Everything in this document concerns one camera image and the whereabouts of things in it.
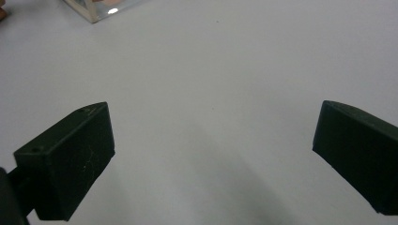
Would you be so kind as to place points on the clear plastic bag beige trim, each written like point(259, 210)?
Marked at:
point(94, 14)

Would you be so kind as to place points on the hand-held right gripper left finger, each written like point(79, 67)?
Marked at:
point(68, 162)

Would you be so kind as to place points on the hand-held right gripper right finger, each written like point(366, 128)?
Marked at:
point(356, 150)

